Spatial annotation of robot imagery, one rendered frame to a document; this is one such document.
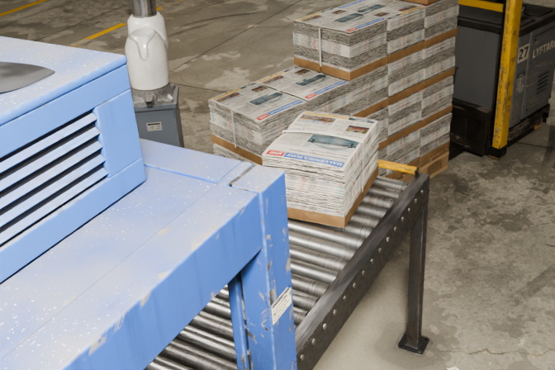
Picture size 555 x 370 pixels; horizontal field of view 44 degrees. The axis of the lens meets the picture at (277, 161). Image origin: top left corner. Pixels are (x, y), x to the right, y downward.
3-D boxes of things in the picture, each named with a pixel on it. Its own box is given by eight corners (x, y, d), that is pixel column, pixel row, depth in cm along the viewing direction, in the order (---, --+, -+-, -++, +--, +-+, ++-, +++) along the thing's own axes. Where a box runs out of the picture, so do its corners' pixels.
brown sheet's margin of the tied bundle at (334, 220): (282, 190, 245) (282, 180, 243) (360, 204, 234) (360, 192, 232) (263, 213, 232) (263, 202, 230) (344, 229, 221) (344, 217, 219)
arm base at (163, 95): (126, 111, 268) (124, 97, 266) (132, 89, 288) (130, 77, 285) (173, 106, 269) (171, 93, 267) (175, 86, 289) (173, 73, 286)
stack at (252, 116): (222, 245, 358) (205, 98, 319) (369, 164, 425) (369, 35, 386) (272, 277, 332) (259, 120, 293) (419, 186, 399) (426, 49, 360)
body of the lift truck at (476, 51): (416, 123, 474) (420, 9, 437) (462, 99, 506) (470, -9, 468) (506, 153, 428) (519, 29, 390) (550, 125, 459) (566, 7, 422)
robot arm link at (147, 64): (129, 92, 270) (119, 39, 260) (131, 76, 286) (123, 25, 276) (169, 88, 271) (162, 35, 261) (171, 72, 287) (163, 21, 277)
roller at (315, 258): (226, 234, 232) (225, 222, 230) (353, 271, 211) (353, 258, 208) (218, 242, 229) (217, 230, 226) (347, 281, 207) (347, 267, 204)
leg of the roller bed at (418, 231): (409, 336, 290) (415, 199, 258) (422, 341, 288) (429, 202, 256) (404, 345, 286) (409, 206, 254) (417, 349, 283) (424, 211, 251)
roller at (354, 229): (257, 206, 247) (255, 195, 245) (378, 239, 225) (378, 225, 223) (249, 214, 243) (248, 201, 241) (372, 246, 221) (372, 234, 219)
